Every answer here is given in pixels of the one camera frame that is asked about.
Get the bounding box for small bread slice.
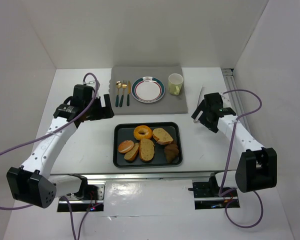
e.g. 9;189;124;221
124;143;139;162

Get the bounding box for large oval bread slice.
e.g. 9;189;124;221
139;138;155;162

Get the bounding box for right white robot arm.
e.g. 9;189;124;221
191;89;278;197

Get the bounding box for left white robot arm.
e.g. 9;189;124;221
6;84;114;209

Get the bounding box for bread slice right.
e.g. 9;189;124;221
152;128;174;145

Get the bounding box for small gold spoon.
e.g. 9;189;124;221
119;84;127;107

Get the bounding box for black baking tray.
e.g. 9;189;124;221
113;122;183;169

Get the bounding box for pale yellow mug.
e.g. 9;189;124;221
168;73;184;96

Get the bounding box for brown croissant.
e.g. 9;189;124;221
164;143;179;164

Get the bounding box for white plate teal red rim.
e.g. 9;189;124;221
131;76;166;104

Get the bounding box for round cream filled bun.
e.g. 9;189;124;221
117;140;135;154

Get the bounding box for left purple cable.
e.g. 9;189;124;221
0;72;101;240

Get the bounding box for purple cable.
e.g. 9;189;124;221
0;72;101;240
218;89;264;229

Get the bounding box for gold spoon green handle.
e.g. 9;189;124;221
115;81;122;107

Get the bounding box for gold fork green handle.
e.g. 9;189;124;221
122;80;128;86

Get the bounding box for gold knife green handle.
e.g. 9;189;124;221
126;81;131;107

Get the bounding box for aluminium rail right side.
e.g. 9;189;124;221
221;68;251;133

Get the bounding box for glazed ring doughnut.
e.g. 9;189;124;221
133;125;153;141

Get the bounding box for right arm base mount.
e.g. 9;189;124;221
188;173;240;210

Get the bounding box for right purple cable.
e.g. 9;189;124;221
218;89;264;229

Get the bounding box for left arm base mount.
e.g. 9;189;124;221
52;174;105;213

